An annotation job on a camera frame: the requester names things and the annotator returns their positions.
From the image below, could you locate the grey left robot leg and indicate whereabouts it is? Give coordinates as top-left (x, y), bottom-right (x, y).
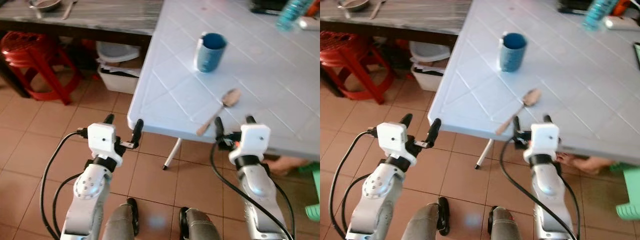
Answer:
top-left (400, 196), bottom-right (451, 240)
top-left (102, 197), bottom-right (141, 240)

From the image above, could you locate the short black arm cable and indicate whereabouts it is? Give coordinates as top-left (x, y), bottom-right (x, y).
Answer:
top-left (51, 172), bottom-right (84, 239)
top-left (267, 162), bottom-right (297, 239)
top-left (341, 172), bottom-right (374, 234)
top-left (558, 172), bottom-right (582, 236)

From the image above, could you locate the short black right arm cable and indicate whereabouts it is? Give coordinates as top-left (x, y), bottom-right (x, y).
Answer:
top-left (558, 172), bottom-right (582, 236)
top-left (267, 162), bottom-right (297, 239)

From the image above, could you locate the black flat device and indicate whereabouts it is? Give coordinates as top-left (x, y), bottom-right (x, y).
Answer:
top-left (557, 0), bottom-right (596, 14)
top-left (249, 0), bottom-right (289, 15)

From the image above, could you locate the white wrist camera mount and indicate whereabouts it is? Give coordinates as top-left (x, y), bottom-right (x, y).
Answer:
top-left (523, 122), bottom-right (560, 164)
top-left (87, 122), bottom-right (124, 167)
top-left (228, 123), bottom-right (272, 166)
top-left (376, 121), bottom-right (416, 166)

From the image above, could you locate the person's bare foot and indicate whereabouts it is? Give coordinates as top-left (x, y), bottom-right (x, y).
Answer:
top-left (267, 155), bottom-right (309, 176)
top-left (555, 152), bottom-right (614, 175)

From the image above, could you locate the long black left arm cable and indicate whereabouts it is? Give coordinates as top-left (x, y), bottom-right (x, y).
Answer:
top-left (39, 128), bottom-right (90, 240)
top-left (327, 127), bottom-right (379, 240)

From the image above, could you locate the white plastic bin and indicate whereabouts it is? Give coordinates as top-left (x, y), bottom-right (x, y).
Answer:
top-left (408, 40), bottom-right (451, 93)
top-left (95, 41), bottom-right (142, 95)

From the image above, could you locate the metal bowl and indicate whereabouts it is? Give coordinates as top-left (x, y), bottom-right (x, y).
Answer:
top-left (337, 0), bottom-right (372, 13)
top-left (28, 0), bottom-right (64, 13)

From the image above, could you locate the wooden spoon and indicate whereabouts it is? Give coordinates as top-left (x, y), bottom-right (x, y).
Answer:
top-left (494, 88), bottom-right (543, 136)
top-left (195, 88), bottom-right (243, 137)

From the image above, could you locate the short black left arm cable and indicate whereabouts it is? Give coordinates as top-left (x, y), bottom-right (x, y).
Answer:
top-left (51, 172), bottom-right (84, 239)
top-left (341, 172), bottom-right (374, 234)

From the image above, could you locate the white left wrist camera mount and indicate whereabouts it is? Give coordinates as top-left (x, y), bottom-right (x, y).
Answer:
top-left (87, 122), bottom-right (124, 167)
top-left (376, 121), bottom-right (416, 166)

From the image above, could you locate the white oblong object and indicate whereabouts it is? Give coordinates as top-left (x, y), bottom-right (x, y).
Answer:
top-left (603, 15), bottom-right (640, 32)
top-left (298, 17), bottom-right (321, 31)

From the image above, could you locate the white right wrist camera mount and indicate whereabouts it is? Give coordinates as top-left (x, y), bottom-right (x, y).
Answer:
top-left (228, 123), bottom-right (272, 166)
top-left (523, 122), bottom-right (560, 164)

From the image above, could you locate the grey robot leg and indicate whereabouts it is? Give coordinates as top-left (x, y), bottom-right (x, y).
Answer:
top-left (400, 196), bottom-right (451, 240)
top-left (178, 206), bottom-right (222, 240)
top-left (102, 197), bottom-right (141, 240)
top-left (487, 204), bottom-right (524, 240)

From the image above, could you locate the blue plastic bottle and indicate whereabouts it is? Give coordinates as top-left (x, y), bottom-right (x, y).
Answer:
top-left (275, 0), bottom-right (315, 32)
top-left (582, 0), bottom-right (620, 32)

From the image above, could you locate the red plastic stool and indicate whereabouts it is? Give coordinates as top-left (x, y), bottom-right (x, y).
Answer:
top-left (320, 29), bottom-right (396, 105)
top-left (0, 30), bottom-right (84, 106)

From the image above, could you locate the metal spoon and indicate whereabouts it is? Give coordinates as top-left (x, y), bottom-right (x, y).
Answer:
top-left (369, 0), bottom-right (387, 20)
top-left (60, 0), bottom-right (79, 21)

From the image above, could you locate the blue mug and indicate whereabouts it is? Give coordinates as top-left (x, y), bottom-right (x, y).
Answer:
top-left (498, 31), bottom-right (529, 74)
top-left (194, 32), bottom-right (228, 74)

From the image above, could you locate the green plastic stool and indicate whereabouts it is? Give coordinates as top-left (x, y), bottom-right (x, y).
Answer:
top-left (615, 164), bottom-right (640, 221)
top-left (298, 162), bottom-right (321, 222)

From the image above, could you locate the grey right robot leg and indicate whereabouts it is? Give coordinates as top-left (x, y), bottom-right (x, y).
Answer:
top-left (178, 206), bottom-right (222, 240)
top-left (487, 204), bottom-right (524, 240)

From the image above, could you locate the white metal table leg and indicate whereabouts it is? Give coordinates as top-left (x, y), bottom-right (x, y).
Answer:
top-left (162, 137), bottom-right (184, 171)
top-left (474, 138), bottom-right (496, 170)

